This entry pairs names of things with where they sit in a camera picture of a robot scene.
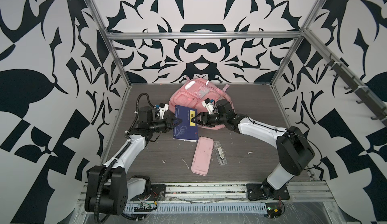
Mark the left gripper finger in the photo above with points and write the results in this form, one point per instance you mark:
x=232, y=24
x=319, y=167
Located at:
x=171, y=118
x=172, y=123

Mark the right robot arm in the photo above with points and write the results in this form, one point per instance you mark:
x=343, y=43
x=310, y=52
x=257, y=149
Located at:
x=294, y=150

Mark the left circuit board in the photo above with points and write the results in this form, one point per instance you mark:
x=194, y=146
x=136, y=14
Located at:
x=145, y=207

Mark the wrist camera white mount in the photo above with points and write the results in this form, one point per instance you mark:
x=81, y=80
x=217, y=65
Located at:
x=209, y=105
x=161, y=110

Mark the blue book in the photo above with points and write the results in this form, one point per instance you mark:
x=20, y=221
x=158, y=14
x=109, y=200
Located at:
x=186, y=130

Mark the right circuit board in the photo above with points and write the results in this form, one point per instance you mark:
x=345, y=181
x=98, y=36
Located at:
x=274, y=211

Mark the clear plastic eraser case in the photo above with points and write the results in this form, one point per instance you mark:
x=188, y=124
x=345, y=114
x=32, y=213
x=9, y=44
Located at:
x=220, y=154

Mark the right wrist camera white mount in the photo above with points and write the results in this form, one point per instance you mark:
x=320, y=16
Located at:
x=209, y=105

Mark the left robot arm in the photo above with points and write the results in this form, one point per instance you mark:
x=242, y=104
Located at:
x=108, y=189

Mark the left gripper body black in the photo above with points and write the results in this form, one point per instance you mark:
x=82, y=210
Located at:
x=162, y=125

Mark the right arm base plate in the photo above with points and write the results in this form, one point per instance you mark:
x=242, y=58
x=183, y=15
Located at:
x=263, y=191

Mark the pink pencil case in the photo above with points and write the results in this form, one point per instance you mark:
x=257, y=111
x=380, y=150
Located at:
x=202, y=157

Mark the wall hook rail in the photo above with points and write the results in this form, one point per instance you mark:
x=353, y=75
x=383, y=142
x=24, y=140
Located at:
x=355, y=85

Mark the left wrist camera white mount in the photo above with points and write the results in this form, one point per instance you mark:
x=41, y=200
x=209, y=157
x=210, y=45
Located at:
x=161, y=110

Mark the pink student backpack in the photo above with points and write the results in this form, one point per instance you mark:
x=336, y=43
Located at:
x=194, y=92

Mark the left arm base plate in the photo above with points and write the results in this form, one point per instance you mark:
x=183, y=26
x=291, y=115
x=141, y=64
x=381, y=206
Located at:
x=157, y=192

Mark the aluminium frame rail front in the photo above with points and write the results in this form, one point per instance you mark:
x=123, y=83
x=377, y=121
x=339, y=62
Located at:
x=300, y=191

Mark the circuit board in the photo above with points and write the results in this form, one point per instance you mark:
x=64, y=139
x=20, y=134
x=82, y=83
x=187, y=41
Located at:
x=274, y=211
x=145, y=207

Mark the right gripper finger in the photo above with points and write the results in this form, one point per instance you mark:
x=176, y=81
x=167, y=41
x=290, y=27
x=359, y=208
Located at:
x=201, y=116
x=200, y=123

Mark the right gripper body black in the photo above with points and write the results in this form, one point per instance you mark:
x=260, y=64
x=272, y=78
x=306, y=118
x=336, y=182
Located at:
x=216, y=119

